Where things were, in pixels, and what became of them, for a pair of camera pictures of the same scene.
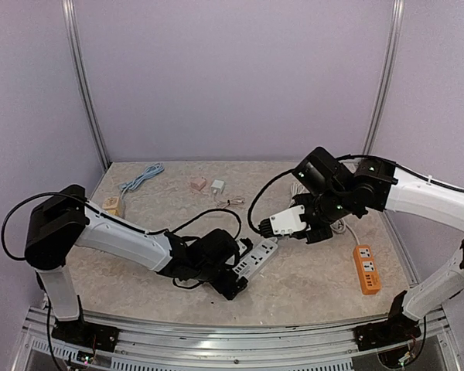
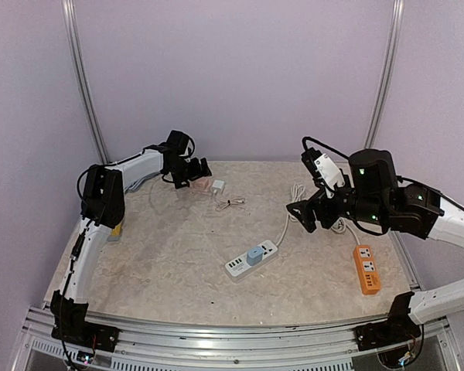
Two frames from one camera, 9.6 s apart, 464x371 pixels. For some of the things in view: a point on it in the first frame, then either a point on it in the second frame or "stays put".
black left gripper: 223,287 to 197,173
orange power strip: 366,269 stays put
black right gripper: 307,232 to 319,209
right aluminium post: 387,79 stays put
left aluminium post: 69,11 stays put
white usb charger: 217,186 stays put
